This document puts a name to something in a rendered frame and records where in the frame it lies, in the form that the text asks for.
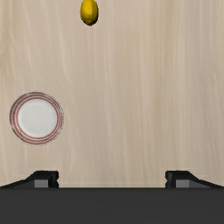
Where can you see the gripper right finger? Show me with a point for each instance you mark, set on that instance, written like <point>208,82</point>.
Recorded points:
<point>180,178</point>

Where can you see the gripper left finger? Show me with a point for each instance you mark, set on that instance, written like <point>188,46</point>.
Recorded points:
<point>43,178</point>

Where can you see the white plate with red rings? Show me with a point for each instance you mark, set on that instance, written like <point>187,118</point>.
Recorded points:
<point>36,118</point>

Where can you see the yellow lemon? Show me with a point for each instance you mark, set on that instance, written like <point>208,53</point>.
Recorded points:
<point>89,11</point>

